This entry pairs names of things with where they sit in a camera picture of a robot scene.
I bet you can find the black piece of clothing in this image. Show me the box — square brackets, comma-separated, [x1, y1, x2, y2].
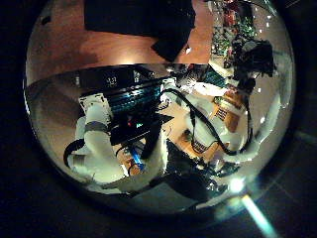
[83, 0, 196, 63]

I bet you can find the small cardboard box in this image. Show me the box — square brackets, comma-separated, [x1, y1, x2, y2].
[179, 128, 220, 157]

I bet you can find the shelf with colourful items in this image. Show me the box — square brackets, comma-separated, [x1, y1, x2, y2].
[211, 0, 260, 67]

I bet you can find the large cardboard box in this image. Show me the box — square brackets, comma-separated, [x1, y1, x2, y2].
[211, 88, 250, 134]

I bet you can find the black electronics rack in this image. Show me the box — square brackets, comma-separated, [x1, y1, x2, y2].
[78, 64, 176, 147]

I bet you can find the blue cable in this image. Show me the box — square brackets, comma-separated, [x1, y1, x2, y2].
[129, 147, 147, 173]

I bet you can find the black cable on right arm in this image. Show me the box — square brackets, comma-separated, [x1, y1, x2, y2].
[161, 87, 256, 157]

